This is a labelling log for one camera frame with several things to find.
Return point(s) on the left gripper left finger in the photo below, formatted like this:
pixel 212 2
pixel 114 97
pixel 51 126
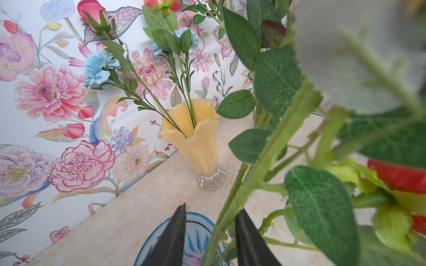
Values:
pixel 169 249

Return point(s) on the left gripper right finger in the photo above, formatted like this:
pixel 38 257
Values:
pixel 251 248

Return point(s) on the light blue rose stem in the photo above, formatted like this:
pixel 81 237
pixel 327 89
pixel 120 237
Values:
pixel 332 79

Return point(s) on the red rose stem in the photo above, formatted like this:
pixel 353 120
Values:
pixel 397 193

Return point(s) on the blue purple glass vase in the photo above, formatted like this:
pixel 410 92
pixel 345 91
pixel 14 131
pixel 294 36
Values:
pixel 197 235

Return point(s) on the yellow ruffled glass vase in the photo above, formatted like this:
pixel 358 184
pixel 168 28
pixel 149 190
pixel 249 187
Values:
pixel 197 143

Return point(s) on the pink rose blue carnation bouquet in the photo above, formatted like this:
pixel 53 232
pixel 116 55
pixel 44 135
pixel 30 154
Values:
pixel 145 78

